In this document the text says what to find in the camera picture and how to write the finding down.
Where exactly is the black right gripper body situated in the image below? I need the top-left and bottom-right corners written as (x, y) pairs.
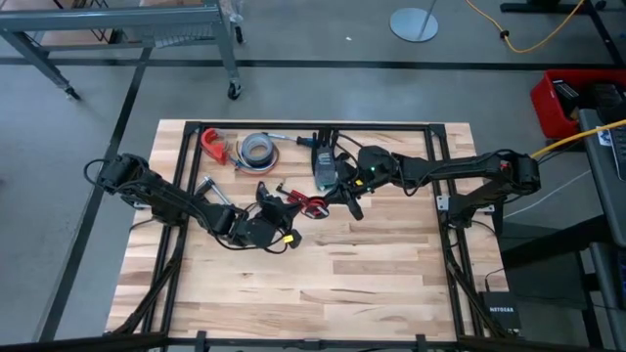
top-left (335, 160), bottom-right (366, 222)

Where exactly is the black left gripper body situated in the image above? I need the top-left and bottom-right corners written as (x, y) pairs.
top-left (256, 181), bottom-right (302, 250)

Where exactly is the grey work glove green cuff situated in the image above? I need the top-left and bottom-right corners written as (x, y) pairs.
top-left (312, 128), bottom-right (343, 193)

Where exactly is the grey metal C-clamp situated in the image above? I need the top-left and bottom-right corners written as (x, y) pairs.
top-left (195, 175), bottom-right (231, 204)

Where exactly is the red plastic clamp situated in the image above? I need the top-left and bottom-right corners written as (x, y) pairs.
top-left (200, 127), bottom-right (231, 166)

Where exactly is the round metal stand base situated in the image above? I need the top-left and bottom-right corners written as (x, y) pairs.
top-left (388, 0), bottom-right (440, 44)

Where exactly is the red plastic bin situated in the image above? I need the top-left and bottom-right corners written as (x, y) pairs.
top-left (530, 67), bottom-right (626, 142)

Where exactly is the black rectangular device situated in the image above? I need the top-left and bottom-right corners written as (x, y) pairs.
top-left (552, 79), bottom-right (582, 120)

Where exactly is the grey desk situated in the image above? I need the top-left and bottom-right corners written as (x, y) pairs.
top-left (576, 107), bottom-right (626, 352)

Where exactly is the grey metal cart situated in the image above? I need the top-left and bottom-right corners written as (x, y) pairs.
top-left (0, 0), bottom-right (245, 103)

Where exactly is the black equipment bundle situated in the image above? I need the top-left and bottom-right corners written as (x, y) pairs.
top-left (585, 82), bottom-right (626, 126)

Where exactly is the red blue white wire coil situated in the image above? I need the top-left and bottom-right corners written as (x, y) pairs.
top-left (233, 139), bottom-right (281, 176)

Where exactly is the screwdriver with black blue handle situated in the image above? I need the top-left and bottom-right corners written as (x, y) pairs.
top-left (263, 131), bottom-right (317, 150)

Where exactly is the black aluminium rig frame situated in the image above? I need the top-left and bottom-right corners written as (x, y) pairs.
top-left (0, 119), bottom-right (626, 352)

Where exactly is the grey duct tape roll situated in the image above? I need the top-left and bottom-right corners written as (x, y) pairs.
top-left (241, 132), bottom-right (275, 167)

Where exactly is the black Netgear network switch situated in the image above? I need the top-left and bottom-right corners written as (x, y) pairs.
top-left (477, 290), bottom-right (522, 331)

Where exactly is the yellow extension cable with clip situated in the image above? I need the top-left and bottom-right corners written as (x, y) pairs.
top-left (464, 0), bottom-right (586, 55)

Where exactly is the yellow hanging power cable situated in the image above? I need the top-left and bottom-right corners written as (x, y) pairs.
top-left (530, 118), bottom-right (626, 160)

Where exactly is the black table leg frame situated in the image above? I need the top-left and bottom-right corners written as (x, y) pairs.
top-left (499, 0), bottom-right (626, 69)

